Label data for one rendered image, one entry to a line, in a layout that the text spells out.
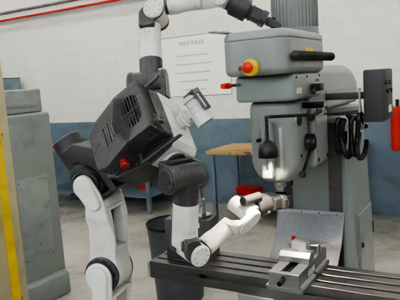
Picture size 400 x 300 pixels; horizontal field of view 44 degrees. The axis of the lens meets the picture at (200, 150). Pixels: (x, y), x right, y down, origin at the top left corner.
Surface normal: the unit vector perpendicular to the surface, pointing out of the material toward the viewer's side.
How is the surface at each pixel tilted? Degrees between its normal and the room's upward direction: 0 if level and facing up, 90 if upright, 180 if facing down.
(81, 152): 90
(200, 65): 90
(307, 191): 90
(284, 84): 90
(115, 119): 75
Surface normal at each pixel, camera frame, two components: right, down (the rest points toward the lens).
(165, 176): -0.79, 0.12
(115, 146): -0.74, -0.13
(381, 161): -0.51, 0.15
